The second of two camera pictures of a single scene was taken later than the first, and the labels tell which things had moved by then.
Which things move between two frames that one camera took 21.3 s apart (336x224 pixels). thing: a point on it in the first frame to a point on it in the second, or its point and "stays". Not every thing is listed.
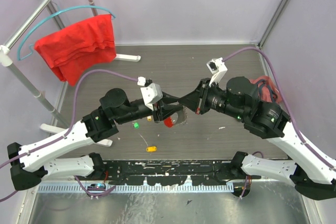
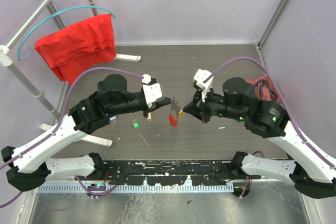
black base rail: [160, 172] stays
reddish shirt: [267, 91] stays
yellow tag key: [151, 148] to [181, 114]
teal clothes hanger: [42, 19] stays
